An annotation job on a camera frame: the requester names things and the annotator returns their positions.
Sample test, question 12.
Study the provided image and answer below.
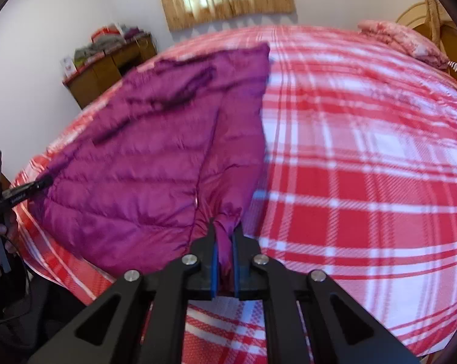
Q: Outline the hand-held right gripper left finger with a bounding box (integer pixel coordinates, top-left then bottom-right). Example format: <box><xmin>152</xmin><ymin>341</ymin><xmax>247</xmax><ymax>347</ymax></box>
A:
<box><xmin>27</xmin><ymin>218</ymin><xmax>218</xmax><ymax>364</ymax></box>

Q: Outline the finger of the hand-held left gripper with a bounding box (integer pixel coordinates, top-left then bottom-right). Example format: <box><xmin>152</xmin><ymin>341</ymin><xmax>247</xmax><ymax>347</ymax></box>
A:
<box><xmin>0</xmin><ymin>176</ymin><xmax>55</xmax><ymax>221</ymax></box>

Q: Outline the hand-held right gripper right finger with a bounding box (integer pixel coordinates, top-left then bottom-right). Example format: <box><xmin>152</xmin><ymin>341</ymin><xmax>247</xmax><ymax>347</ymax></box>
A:
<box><xmin>231</xmin><ymin>224</ymin><xmax>422</xmax><ymax>364</ymax></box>

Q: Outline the purple quilted down jacket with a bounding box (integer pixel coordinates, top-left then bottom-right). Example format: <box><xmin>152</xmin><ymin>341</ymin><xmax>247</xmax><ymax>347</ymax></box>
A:
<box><xmin>28</xmin><ymin>42</ymin><xmax>271</xmax><ymax>279</ymax></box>

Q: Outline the pile of clothes on desk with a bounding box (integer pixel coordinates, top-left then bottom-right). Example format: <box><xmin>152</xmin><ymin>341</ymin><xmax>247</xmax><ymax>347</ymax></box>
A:
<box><xmin>74</xmin><ymin>25</ymin><xmax>143</xmax><ymax>63</ymax></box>

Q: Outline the person's dark clothing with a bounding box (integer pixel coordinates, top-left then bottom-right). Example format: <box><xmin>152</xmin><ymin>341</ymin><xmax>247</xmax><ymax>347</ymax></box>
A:
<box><xmin>0</xmin><ymin>250</ymin><xmax>117</xmax><ymax>364</ymax></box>

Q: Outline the white printed box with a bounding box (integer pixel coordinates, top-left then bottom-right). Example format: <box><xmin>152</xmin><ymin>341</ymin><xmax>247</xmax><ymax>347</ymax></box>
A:
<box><xmin>60</xmin><ymin>56</ymin><xmax>78</xmax><ymax>77</ymax></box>

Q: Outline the brown wooden desk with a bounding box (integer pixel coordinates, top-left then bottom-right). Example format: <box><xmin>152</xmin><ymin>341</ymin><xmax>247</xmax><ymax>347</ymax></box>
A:
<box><xmin>62</xmin><ymin>33</ymin><xmax>159</xmax><ymax>110</ymax></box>

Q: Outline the bed with red plaid sheet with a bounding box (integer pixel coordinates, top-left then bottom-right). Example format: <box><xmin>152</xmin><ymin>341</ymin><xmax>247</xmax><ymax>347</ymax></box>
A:
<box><xmin>9</xmin><ymin>25</ymin><xmax>457</xmax><ymax>364</ymax></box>

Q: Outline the pink floral folded quilt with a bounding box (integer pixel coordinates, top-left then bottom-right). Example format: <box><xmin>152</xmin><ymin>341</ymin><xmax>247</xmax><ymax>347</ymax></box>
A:
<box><xmin>357</xmin><ymin>20</ymin><xmax>449</xmax><ymax>69</ymax></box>

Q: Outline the wooden bed headboard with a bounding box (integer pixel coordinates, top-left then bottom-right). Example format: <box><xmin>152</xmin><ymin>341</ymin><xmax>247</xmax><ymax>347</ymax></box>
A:
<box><xmin>396</xmin><ymin>2</ymin><xmax>457</xmax><ymax>84</ymax></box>

